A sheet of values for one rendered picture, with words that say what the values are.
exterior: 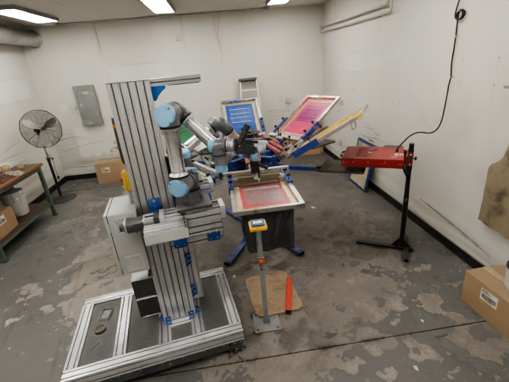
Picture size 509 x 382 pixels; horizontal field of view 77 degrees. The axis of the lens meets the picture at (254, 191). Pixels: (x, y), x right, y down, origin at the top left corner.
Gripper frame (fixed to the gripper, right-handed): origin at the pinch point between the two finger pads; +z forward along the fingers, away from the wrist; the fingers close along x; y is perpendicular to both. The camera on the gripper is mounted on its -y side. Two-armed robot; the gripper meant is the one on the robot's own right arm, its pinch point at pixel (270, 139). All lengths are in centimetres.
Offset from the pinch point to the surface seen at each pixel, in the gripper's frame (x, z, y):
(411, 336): -55, 95, 162
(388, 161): -145, 92, 40
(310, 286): -108, 17, 154
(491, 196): -123, 172, 69
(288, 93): -545, -31, -43
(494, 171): -123, 172, 47
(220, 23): -489, -155, -180
